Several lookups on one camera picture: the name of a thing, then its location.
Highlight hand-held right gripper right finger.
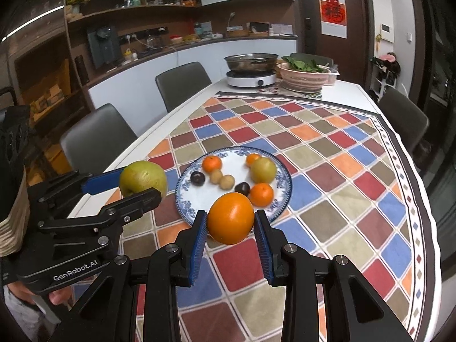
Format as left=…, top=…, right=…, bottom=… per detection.
left=254, top=209, right=416, bottom=342

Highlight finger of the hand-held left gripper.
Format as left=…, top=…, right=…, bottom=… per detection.
left=36, top=186, right=162, bottom=239
left=28, top=169, right=125, bottom=208

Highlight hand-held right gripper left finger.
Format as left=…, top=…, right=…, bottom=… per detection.
left=59, top=210, right=208, bottom=342

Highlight green pear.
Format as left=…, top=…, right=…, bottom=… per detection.
left=119, top=161, right=168, bottom=198

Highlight large orange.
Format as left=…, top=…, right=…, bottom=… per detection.
left=207, top=192, right=255, bottom=245

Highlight blue patterned white plate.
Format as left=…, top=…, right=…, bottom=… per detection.
left=175, top=147, right=293, bottom=226

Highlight person's left forearm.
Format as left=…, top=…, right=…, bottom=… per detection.
left=0, top=164, right=30, bottom=257

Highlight person's left hand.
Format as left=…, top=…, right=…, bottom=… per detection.
left=49, top=285, right=74, bottom=307

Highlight grey dining chair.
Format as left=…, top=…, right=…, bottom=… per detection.
left=60, top=103, right=138, bottom=175
left=378, top=87, right=430, bottom=154
left=289, top=53, right=334, bottom=68
left=155, top=62, right=212, bottom=113

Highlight person's grey clothing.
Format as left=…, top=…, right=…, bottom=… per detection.
left=5, top=292, right=61, bottom=342

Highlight yellow pear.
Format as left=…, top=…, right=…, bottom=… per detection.
left=250, top=157, right=278, bottom=184

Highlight colourful checkered tablecloth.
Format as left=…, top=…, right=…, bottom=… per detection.
left=119, top=91, right=442, bottom=342

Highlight wooden shelf unit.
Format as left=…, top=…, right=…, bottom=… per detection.
left=7, top=32, right=89, bottom=186

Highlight black thermos bottle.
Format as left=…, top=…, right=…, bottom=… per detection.
left=75, top=55, right=89, bottom=85

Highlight grey water dispenser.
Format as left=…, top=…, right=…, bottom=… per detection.
left=86, top=25, right=122, bottom=70

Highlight white curved sideboard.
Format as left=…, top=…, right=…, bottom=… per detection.
left=87, top=37, right=298, bottom=115

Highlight white induction cooker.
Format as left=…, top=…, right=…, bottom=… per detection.
left=226, top=70, right=278, bottom=88

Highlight pink plastic basket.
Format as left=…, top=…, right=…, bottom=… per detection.
left=276, top=62, right=333, bottom=92

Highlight steel hot pot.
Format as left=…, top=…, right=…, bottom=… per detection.
left=224, top=53, right=279, bottom=73

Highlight white plastic container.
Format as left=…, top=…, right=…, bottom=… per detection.
left=322, top=67, right=341, bottom=86

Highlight green leafy vegetables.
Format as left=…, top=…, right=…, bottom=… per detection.
left=281, top=55, right=330, bottom=74

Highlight dark brown door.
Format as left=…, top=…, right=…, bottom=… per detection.
left=294, top=0, right=374, bottom=88

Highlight rack with clothes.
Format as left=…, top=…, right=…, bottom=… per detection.
left=370, top=53, right=401, bottom=97

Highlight white cable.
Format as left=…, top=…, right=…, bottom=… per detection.
left=160, top=44, right=180, bottom=76

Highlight red and white wall poster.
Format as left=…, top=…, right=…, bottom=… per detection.
left=319, top=0, right=348, bottom=38

